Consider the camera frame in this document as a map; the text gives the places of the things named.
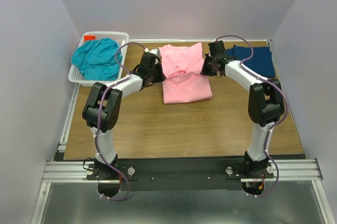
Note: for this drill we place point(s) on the pink t shirt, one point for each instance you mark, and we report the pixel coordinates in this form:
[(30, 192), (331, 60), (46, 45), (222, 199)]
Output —
[(182, 70)]

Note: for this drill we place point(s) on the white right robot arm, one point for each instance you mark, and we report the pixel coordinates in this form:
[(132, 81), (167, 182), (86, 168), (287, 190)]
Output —
[(265, 105)]

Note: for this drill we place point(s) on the teal t shirt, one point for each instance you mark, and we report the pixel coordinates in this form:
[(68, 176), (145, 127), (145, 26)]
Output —
[(98, 59)]

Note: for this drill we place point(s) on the orange tag in basket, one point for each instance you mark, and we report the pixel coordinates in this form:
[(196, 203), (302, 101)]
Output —
[(89, 37)]

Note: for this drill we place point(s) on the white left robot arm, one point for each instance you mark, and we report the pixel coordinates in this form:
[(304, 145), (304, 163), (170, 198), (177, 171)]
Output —
[(102, 109)]

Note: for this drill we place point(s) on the aluminium frame rail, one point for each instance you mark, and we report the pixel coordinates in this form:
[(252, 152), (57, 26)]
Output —
[(183, 190)]

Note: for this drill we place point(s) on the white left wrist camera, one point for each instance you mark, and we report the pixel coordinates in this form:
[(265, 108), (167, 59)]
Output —
[(156, 52)]

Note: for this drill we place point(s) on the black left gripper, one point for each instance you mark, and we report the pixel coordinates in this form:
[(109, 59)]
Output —
[(161, 76)]

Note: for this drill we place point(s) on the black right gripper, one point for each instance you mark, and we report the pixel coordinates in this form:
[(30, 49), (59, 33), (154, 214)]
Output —
[(204, 71)]

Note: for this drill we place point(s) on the folded navy blue t shirt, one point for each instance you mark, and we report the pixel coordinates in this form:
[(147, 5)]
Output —
[(261, 62)]

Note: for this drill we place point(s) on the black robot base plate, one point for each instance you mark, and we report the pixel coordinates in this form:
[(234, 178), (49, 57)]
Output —
[(178, 174)]

